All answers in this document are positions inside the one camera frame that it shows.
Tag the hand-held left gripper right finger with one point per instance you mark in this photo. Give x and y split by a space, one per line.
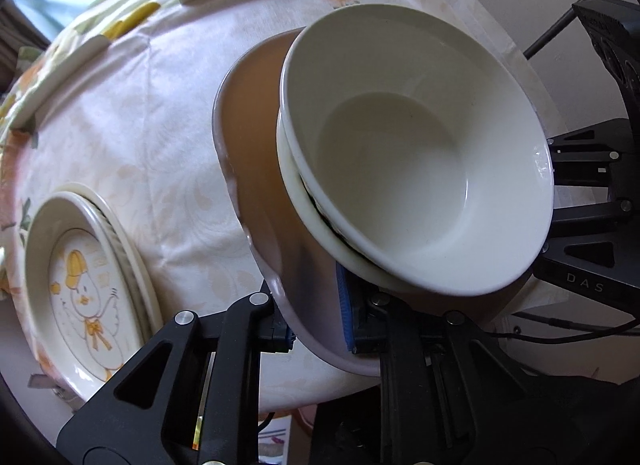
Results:
345 310

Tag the cream patterned tablecloth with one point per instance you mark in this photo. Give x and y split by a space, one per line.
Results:
150 145

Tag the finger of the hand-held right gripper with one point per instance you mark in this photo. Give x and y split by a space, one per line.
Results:
590 245
590 155

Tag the black metal rod frame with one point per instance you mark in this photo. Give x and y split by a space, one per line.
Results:
575 10

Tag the brown curtain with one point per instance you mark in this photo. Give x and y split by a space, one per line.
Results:
15 40

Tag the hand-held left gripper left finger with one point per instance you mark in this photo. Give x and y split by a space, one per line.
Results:
240 345

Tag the plain white bowl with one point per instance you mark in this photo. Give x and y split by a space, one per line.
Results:
400 170

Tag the duck print plate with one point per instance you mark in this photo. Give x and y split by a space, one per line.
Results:
85 295

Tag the floral cloth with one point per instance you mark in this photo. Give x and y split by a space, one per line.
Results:
135 15

